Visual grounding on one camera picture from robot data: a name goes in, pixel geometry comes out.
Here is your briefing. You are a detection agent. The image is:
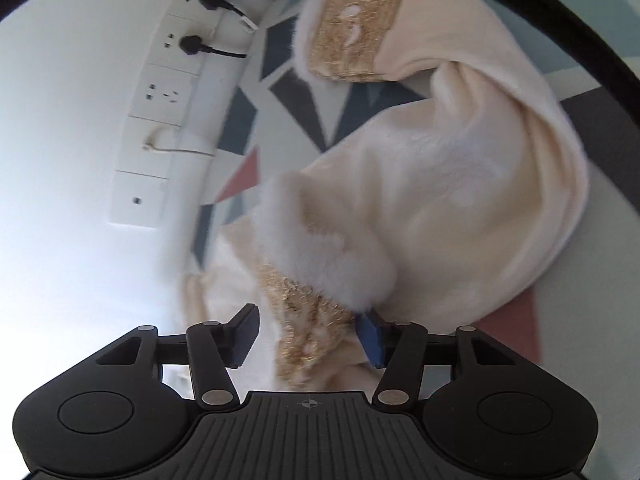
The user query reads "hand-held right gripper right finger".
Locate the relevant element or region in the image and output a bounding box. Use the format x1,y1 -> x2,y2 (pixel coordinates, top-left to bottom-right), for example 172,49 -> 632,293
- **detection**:
356,310 -> 518,407

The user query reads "cream velvet robe gold trim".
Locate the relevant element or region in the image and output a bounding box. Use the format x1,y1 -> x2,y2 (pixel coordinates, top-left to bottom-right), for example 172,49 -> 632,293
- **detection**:
182,0 -> 591,393

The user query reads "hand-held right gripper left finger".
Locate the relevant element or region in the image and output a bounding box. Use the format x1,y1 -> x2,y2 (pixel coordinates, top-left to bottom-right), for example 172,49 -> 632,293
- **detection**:
95,302 -> 262,407

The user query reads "white wall socket panel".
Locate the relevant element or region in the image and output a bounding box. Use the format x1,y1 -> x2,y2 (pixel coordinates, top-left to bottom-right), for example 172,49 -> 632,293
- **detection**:
109,0 -> 261,231

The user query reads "white plug with cable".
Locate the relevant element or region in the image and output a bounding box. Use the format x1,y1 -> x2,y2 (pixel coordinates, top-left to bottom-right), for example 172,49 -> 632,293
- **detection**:
142,127 -> 216,157

